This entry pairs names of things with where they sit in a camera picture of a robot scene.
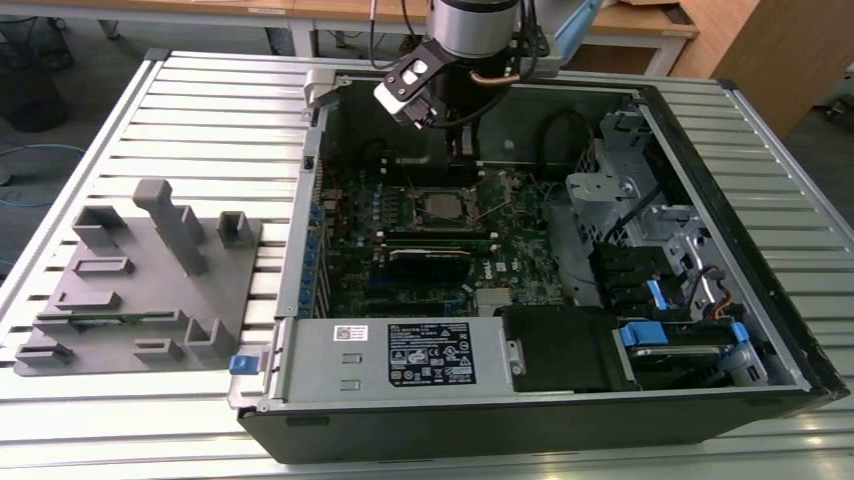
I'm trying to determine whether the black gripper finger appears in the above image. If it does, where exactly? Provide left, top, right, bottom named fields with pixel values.
left=445, top=124, right=479, bottom=164

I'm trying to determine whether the metal socket cover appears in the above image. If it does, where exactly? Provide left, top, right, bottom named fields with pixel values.
left=470, top=168, right=522, bottom=224

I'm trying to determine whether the silver CPU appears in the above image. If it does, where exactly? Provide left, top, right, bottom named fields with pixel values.
left=425, top=193, right=470, bottom=222

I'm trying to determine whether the CPU socket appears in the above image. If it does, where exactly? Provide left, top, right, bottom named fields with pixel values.
left=407, top=183, right=487, bottom=232

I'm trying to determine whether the green RAM stick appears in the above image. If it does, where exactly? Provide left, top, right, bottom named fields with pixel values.
left=36, top=310, right=179, bottom=331
left=385, top=227, right=493, bottom=239

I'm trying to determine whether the silver metal drive cage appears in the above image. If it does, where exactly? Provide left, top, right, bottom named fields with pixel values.
left=563, top=110, right=742, bottom=321

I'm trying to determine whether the grey plastic case latch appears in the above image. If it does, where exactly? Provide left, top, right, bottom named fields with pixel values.
left=300, top=68, right=339, bottom=109

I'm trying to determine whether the green motherboard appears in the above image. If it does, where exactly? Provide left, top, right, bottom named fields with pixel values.
left=310, top=159, right=582, bottom=319

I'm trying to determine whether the black graphics card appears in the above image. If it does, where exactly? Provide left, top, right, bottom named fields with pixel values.
left=386, top=247, right=473, bottom=289

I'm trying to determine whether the black rating label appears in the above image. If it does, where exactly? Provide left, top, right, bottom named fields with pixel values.
left=386, top=321, right=479, bottom=386

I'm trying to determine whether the hard disk in blue carrier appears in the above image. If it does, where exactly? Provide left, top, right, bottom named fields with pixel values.
left=611, top=320, right=753, bottom=389

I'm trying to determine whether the wooden cabinet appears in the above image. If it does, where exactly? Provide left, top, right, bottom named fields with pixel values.
left=673, top=0, right=854, bottom=136

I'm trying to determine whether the silver power supply unit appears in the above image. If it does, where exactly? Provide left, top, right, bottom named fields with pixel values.
left=263, top=315, right=519, bottom=404

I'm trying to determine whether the grey parts rack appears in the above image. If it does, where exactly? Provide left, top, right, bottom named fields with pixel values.
left=11, top=178, right=266, bottom=377

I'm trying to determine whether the wheeled chair base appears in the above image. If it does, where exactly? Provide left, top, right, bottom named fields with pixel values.
left=826, top=64, right=854, bottom=121

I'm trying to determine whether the black PC case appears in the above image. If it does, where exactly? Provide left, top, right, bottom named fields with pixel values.
left=226, top=68, right=853, bottom=466

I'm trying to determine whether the black office chair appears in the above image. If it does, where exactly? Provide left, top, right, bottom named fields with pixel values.
left=0, top=14, right=75, bottom=134

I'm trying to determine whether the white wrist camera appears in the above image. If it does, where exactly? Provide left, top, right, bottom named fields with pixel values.
left=371, top=42, right=462, bottom=131

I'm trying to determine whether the black camera cable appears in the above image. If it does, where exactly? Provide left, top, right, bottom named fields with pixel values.
left=518, top=0, right=543, bottom=84

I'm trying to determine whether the wooden desk white frame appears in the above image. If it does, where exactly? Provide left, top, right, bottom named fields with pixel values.
left=0, top=0, right=315, bottom=57
left=292, top=0, right=699, bottom=76

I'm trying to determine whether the black disk bay bracket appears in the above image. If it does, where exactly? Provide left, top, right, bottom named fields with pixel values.
left=593, top=244, right=675, bottom=306

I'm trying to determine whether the blue cable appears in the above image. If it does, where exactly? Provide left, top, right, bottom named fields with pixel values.
left=0, top=143, right=88, bottom=206

